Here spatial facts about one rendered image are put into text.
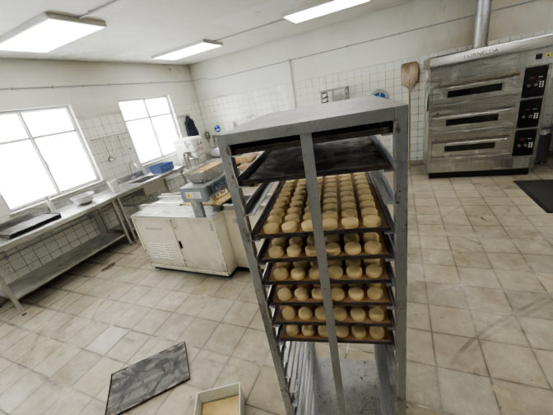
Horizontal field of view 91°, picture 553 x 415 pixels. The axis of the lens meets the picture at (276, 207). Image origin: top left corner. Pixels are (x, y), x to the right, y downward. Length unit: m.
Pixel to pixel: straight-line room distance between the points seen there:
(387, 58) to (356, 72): 0.60
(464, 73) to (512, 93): 0.73
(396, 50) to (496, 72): 1.82
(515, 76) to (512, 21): 1.32
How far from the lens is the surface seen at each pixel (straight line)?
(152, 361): 2.85
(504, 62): 5.58
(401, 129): 0.72
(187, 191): 2.97
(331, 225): 0.82
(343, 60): 6.50
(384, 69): 6.41
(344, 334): 1.11
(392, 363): 1.19
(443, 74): 5.44
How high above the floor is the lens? 1.89
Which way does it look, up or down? 22 degrees down
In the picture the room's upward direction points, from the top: 11 degrees counter-clockwise
